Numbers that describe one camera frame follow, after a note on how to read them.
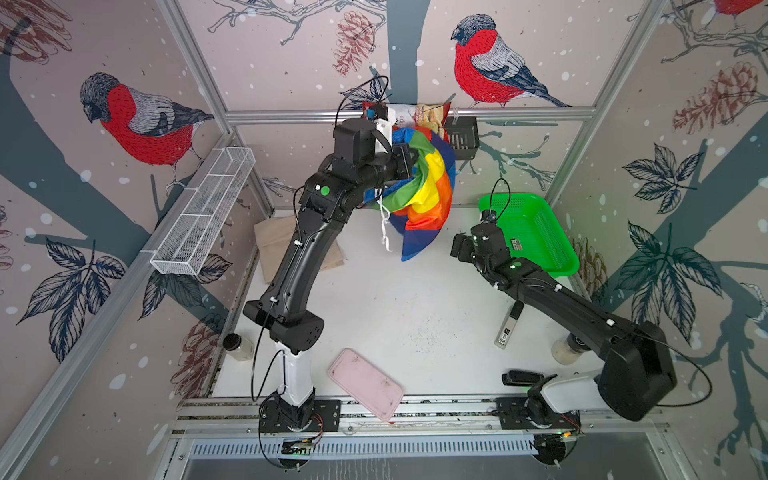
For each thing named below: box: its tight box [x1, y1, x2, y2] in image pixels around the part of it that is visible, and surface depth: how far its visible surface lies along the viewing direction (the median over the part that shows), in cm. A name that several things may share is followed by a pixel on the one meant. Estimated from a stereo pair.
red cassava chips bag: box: [362, 102, 453, 139], surface depth 87 cm
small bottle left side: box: [223, 333, 255, 361], surface depth 79 cm
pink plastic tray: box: [328, 348, 403, 422], surface depth 79 cm
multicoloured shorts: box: [363, 127, 456, 261], surface depth 66 cm
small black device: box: [501, 370, 545, 386], surface depth 79 cm
